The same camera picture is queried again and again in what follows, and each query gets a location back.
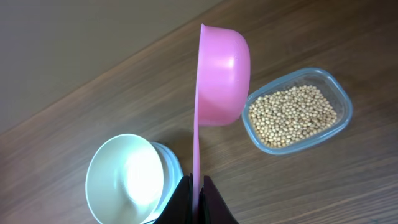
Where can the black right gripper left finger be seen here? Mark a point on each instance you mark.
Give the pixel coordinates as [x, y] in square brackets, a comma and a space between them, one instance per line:
[179, 208]

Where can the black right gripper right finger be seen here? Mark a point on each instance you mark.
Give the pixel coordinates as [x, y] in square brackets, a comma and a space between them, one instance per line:
[212, 207]

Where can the pink measuring scoop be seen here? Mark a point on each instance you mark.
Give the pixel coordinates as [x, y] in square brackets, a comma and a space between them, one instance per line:
[222, 84]

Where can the white digital kitchen scale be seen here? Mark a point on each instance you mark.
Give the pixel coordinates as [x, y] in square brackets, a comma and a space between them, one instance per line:
[172, 175]

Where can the white bowl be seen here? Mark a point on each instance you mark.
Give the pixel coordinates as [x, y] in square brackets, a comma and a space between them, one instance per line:
[125, 180]

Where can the pile of soybeans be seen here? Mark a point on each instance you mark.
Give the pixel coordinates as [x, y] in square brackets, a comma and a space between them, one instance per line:
[286, 117]

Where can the clear plastic container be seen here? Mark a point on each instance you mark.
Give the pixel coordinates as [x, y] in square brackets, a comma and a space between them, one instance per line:
[330, 89]

